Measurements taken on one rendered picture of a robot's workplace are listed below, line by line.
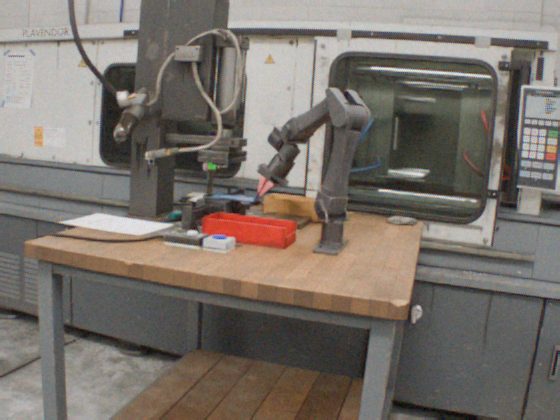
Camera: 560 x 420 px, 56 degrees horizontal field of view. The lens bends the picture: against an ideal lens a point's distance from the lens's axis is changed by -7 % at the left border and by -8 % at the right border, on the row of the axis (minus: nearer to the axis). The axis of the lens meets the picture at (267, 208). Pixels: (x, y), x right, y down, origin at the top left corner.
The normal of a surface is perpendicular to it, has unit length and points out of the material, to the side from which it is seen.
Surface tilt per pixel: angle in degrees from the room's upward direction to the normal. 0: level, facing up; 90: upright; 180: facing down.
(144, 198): 90
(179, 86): 90
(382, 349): 90
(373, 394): 90
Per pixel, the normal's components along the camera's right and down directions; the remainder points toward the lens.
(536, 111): -0.54, 0.22
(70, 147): -0.35, 0.12
